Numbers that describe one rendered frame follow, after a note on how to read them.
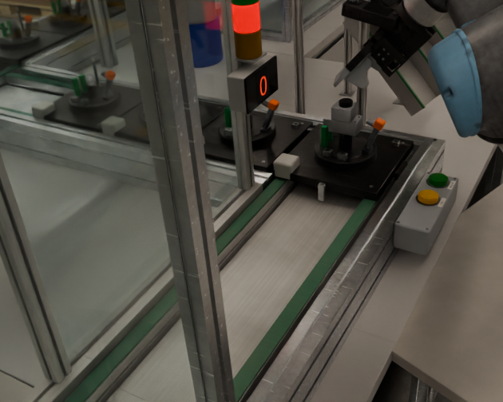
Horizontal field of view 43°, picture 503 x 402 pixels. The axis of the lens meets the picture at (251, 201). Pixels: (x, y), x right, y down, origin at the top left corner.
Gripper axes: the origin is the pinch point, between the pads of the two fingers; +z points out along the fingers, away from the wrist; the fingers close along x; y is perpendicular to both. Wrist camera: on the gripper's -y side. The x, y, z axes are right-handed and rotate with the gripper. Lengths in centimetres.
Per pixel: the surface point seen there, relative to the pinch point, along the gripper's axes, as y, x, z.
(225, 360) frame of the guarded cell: 12, -82, -20
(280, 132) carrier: -0.6, 3.4, 26.5
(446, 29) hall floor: 30, 355, 136
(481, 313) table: 49, -26, -1
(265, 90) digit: -8.1, -18.2, 3.6
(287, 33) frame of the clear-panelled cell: -25, 85, 59
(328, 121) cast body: 5.2, -2.4, 9.9
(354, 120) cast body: 9.0, -0.7, 6.0
